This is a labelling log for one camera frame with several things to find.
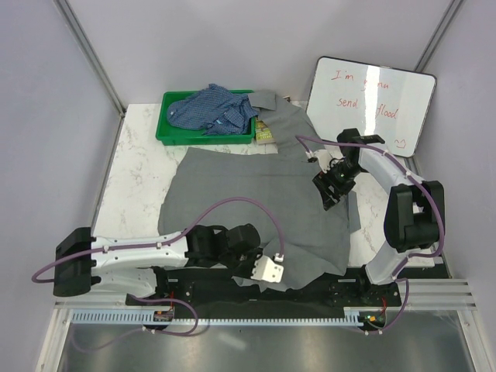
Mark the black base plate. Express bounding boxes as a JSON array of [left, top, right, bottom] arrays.
[[150, 268, 401, 320]]

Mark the green paperback book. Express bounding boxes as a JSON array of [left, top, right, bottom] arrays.
[[255, 119, 276, 145]]

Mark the blue checked shirt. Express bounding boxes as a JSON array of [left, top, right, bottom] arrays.
[[167, 84, 258, 136]]

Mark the grey long sleeve shirt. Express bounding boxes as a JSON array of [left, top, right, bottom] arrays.
[[157, 91, 360, 291]]

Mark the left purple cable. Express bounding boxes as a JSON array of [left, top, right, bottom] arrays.
[[31, 196, 286, 353]]

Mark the white slotted cable duct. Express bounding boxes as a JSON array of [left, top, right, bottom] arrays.
[[69, 307, 384, 327]]

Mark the green plastic bin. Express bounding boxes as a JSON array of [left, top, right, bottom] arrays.
[[155, 91, 256, 146]]

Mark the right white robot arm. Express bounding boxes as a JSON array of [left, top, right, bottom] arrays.
[[306, 129, 444, 305]]

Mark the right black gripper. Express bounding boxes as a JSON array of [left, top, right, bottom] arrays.
[[312, 160, 363, 211]]

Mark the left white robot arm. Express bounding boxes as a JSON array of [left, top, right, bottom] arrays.
[[53, 224, 262, 305]]

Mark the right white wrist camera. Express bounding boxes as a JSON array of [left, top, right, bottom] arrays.
[[306, 149, 332, 174]]

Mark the white dry-erase board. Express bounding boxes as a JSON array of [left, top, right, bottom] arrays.
[[306, 57, 437, 158]]

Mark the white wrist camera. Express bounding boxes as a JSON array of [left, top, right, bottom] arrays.
[[306, 149, 332, 174], [250, 253, 284, 283]]

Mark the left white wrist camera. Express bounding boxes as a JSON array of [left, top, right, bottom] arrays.
[[250, 253, 284, 283]]

